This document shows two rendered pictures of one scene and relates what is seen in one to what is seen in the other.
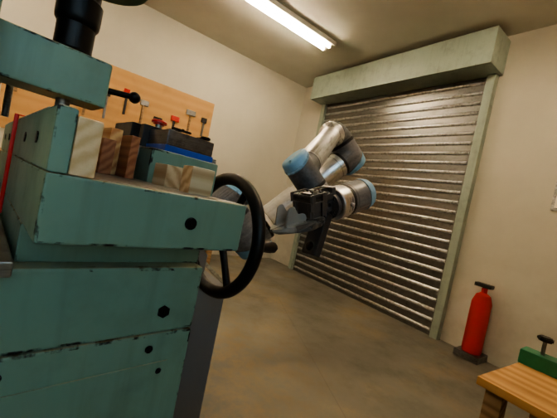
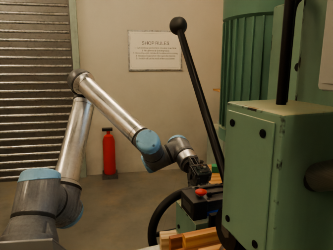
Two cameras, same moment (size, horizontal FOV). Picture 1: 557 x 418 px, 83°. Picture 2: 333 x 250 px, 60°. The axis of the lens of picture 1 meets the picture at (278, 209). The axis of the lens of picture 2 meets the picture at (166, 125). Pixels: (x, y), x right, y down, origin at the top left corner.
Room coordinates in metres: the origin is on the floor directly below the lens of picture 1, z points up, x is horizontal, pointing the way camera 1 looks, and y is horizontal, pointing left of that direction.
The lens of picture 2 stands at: (0.42, 0.93, 1.34)
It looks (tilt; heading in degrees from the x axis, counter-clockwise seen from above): 12 degrees down; 296
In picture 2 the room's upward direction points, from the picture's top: straight up
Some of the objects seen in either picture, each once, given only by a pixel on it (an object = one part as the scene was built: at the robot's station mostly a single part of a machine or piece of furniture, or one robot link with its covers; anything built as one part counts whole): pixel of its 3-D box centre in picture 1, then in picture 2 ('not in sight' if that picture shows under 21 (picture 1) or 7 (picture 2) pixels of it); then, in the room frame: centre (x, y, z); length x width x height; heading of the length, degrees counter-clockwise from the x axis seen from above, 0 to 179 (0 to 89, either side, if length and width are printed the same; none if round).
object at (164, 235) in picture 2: not in sight; (168, 242); (0.68, 0.37, 0.92); 0.04 x 0.03 x 0.04; 34
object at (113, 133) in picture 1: (98, 149); (218, 242); (0.57, 0.34, 0.94); 0.17 x 0.02 x 0.07; 45
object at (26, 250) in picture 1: (85, 217); not in sight; (0.53, 0.32, 0.82); 0.40 x 0.21 x 0.04; 45
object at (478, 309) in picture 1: (477, 320); (109, 152); (2.46, -1.73, 0.30); 0.19 x 0.18 x 0.60; 127
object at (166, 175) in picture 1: (170, 176); not in sight; (0.49, 0.18, 0.92); 0.04 x 0.04 x 0.03; 49
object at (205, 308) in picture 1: (162, 341); not in sight; (1.22, 0.35, 0.28); 0.30 x 0.30 x 0.55; 37
